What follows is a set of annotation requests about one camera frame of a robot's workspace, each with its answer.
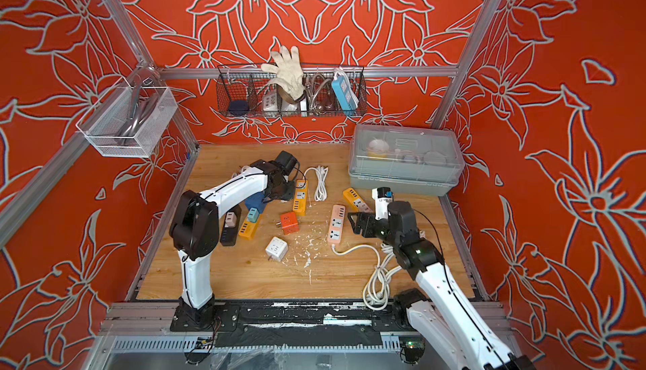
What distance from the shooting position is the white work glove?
0.89 m

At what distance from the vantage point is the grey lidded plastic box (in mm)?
914

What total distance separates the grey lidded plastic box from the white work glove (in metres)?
0.29
